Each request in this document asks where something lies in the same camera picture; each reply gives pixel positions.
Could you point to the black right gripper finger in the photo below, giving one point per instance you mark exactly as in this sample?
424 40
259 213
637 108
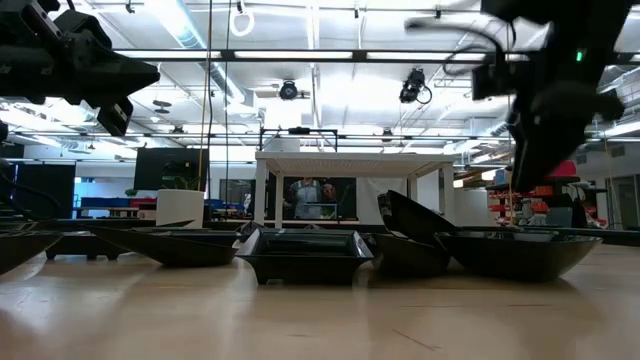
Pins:
549 157
524 160

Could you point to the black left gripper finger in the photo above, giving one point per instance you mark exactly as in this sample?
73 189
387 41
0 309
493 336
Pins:
110 92
115 67

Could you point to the black teardrop mini plate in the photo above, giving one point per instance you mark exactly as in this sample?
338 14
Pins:
410 215
410 260
175 252

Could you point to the black square mini plate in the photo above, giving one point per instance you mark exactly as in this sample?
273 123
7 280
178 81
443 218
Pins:
305 262
70 246

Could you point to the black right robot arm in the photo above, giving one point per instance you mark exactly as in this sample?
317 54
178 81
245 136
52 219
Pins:
575 20

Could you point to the red storage bin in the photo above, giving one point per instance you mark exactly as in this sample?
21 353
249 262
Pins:
562 171

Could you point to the storage rack with orange bins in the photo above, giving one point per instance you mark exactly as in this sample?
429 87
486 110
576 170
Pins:
540 206

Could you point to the black display screen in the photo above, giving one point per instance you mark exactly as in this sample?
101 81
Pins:
150 167

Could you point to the small green plant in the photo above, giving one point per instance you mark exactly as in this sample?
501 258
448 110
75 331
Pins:
182 182

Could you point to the dark partition panel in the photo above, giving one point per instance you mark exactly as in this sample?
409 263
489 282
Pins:
45 190

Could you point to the white plant pot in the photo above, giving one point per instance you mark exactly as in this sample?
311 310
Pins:
180 207

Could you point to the white hanging cloth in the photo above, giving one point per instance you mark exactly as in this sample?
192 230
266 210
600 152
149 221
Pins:
370 200

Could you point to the white perforated riser shelf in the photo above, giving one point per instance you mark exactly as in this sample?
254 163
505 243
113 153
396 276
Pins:
350 164

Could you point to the black overhead light bar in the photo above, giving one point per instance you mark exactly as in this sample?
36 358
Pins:
360 56

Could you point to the clear glass tank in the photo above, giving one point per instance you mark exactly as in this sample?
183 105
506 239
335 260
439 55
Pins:
327 212

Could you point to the person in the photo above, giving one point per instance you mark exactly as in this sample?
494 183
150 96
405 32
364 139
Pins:
306 200

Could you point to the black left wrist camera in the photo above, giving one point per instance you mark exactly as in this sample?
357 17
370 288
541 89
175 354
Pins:
107 120

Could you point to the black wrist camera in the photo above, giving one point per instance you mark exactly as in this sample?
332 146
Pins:
492 80
107 120

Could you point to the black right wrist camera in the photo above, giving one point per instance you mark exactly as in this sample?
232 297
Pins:
492 80

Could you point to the black aluminium table frame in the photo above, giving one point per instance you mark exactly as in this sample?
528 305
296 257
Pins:
622 236

